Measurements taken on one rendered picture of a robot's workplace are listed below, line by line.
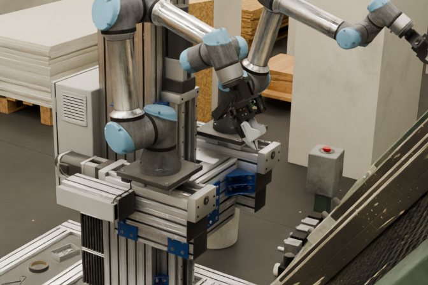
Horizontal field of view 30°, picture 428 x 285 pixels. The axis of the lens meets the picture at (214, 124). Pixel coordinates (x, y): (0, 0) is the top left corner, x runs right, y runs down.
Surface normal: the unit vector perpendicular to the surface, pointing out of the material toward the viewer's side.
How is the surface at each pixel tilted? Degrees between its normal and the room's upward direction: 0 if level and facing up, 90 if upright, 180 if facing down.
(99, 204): 90
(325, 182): 90
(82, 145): 90
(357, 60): 90
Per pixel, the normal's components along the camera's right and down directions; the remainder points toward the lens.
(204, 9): 0.66, 0.28
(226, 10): 0.85, 0.21
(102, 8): -0.71, 0.11
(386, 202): -0.44, 0.31
